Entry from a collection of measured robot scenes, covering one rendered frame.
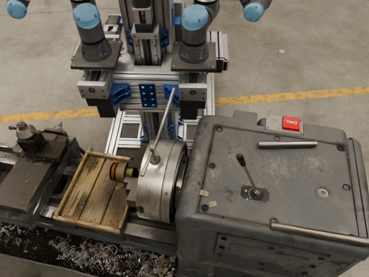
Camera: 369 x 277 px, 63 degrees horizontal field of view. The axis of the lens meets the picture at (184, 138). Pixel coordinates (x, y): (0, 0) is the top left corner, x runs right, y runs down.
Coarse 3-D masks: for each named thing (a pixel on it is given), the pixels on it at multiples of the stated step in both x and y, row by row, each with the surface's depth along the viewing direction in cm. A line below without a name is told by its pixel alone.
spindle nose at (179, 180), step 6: (186, 156) 116; (186, 162) 111; (180, 168) 109; (186, 168) 111; (180, 174) 108; (180, 180) 107; (180, 186) 107; (174, 192) 108; (180, 192) 107; (174, 198) 108; (174, 204) 110
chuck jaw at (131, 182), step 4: (128, 176) 117; (124, 180) 115; (128, 180) 115; (132, 180) 115; (136, 180) 115; (124, 184) 116; (128, 184) 114; (132, 184) 114; (136, 184) 114; (128, 188) 113; (132, 188) 113; (128, 192) 113; (132, 192) 111; (128, 196) 110; (132, 196) 110; (128, 200) 109; (132, 200) 109; (128, 204) 111; (132, 204) 110; (136, 208) 109; (140, 208) 108; (140, 212) 110
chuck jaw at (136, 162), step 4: (144, 144) 115; (140, 148) 115; (144, 148) 115; (136, 152) 117; (140, 152) 116; (136, 156) 116; (140, 156) 116; (128, 160) 117; (132, 160) 117; (136, 160) 117; (140, 160) 116; (128, 164) 118; (132, 164) 117; (136, 164) 117; (140, 164) 117
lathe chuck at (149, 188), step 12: (168, 144) 111; (144, 156) 106; (168, 156) 106; (156, 168) 104; (144, 180) 103; (156, 180) 103; (144, 192) 104; (156, 192) 103; (144, 204) 105; (156, 204) 104; (144, 216) 110; (156, 216) 108
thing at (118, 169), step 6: (114, 162) 121; (120, 162) 120; (126, 162) 119; (114, 168) 118; (120, 168) 117; (126, 168) 118; (132, 168) 118; (114, 174) 118; (120, 174) 117; (126, 174) 117; (132, 174) 123; (114, 180) 120; (120, 180) 118
